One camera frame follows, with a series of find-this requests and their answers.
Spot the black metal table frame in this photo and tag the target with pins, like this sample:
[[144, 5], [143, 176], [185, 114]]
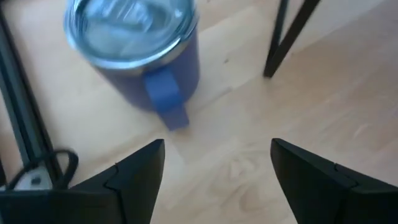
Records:
[[21, 102]]

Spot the blue tumbler with clear lid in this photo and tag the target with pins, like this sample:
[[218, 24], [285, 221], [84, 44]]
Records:
[[133, 37]]

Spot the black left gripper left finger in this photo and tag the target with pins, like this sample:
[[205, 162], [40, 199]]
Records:
[[136, 186]]

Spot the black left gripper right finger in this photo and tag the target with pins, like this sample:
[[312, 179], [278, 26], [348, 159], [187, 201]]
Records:
[[311, 186]]

